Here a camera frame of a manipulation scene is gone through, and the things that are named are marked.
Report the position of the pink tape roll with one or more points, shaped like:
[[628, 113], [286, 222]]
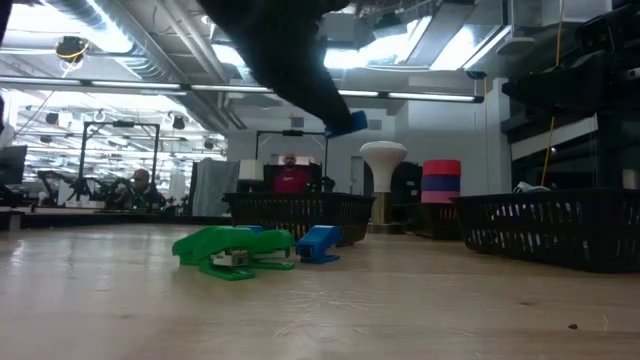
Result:
[[441, 197]]

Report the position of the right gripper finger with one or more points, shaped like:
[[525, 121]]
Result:
[[560, 85]]

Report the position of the red tape roll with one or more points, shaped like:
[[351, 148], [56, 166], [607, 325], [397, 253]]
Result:
[[441, 168]]

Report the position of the blue tape roll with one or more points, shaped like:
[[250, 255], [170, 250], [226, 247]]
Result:
[[441, 183]]

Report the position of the black cabinet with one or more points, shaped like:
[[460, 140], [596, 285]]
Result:
[[407, 190]]

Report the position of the grey staple remover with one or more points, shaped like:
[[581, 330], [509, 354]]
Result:
[[530, 188]]

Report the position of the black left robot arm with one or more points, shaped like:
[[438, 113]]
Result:
[[275, 10]]

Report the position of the dark monitor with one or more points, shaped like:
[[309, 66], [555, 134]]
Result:
[[12, 165]]

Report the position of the green stapler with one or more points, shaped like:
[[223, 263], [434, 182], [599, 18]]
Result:
[[275, 242], [200, 242]]

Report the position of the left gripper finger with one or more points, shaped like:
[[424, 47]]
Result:
[[330, 107]]

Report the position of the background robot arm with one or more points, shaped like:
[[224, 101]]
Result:
[[75, 185]]

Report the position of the black gantry frame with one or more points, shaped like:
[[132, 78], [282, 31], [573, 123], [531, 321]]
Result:
[[292, 133], [120, 124]]

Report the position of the long light bar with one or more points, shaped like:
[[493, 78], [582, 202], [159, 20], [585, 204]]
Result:
[[140, 85]]

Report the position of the dark background table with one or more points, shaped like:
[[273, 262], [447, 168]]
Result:
[[125, 219]]

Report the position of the person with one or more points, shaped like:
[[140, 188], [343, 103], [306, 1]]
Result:
[[291, 181], [142, 190]]

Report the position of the white mushroom lamp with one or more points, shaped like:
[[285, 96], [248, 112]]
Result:
[[383, 155]]

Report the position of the small white-shade lamp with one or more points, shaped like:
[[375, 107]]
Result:
[[251, 170]]

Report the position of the grey cloth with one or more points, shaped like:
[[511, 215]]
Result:
[[215, 185]]

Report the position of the black ceiling camera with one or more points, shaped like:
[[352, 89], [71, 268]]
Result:
[[72, 49]]

